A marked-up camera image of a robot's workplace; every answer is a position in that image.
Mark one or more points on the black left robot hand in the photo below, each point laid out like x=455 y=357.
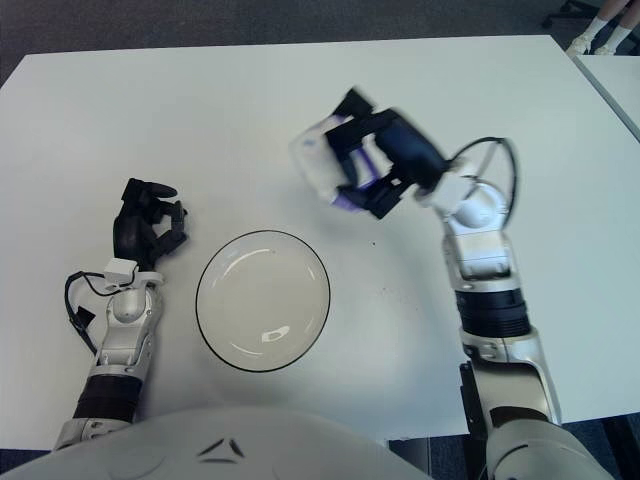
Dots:
x=127 y=232

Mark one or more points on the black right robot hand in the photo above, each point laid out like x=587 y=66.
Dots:
x=415 y=145

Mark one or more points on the purple tissue paper pack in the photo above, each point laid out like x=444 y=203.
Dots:
x=312 y=160

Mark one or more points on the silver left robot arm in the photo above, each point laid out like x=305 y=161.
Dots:
x=127 y=310

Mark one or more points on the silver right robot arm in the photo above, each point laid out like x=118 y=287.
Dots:
x=480 y=240

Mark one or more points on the white plate with black rim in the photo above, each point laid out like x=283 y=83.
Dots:
x=262 y=300

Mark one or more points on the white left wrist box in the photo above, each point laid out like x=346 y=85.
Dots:
x=120 y=270

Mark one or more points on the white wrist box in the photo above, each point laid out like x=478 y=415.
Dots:
x=120 y=270
x=450 y=192

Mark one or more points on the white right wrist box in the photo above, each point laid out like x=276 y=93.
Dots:
x=450 y=192

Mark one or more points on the white shoe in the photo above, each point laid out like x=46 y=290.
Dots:
x=604 y=50
x=579 y=46

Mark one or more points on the black office chair base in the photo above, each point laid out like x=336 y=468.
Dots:
x=570 y=7

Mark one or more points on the white side table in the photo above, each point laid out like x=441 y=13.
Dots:
x=615 y=85

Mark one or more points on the person's leg with white sock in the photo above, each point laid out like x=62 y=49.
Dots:
x=617 y=37
x=595 y=27

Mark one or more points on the grey robot torso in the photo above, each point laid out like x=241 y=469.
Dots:
x=225 y=442

